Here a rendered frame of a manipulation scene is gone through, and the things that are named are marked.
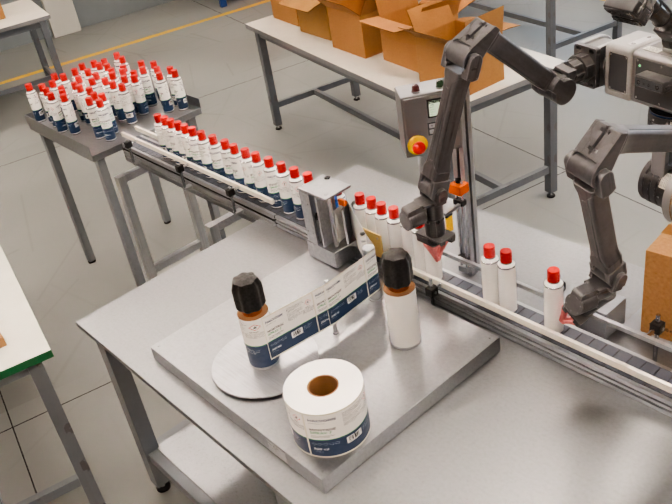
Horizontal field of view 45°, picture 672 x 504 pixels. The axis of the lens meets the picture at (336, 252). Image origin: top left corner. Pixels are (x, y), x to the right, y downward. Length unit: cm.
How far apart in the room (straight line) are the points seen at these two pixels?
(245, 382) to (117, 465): 133
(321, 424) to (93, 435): 188
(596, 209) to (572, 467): 61
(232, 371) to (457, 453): 68
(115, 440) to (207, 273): 103
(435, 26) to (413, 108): 198
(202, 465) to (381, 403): 108
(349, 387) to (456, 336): 46
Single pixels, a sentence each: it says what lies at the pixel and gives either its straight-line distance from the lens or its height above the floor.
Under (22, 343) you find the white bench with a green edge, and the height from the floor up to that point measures 80.
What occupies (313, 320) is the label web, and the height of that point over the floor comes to 97.
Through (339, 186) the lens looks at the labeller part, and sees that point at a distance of 261.
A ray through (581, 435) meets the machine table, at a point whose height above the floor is 83.
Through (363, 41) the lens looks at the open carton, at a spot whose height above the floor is 88.
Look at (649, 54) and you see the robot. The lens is 237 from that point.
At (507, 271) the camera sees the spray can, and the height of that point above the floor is 103.
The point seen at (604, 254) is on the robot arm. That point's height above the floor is 123.
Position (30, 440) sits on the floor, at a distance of 384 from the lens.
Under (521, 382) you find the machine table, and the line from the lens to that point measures 227.
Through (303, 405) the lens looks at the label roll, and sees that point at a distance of 199.
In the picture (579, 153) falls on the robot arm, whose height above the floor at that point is 153.
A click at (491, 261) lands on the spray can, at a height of 104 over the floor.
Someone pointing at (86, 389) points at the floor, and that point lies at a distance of 397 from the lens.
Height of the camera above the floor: 237
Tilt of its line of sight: 32 degrees down
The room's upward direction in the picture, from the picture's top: 10 degrees counter-clockwise
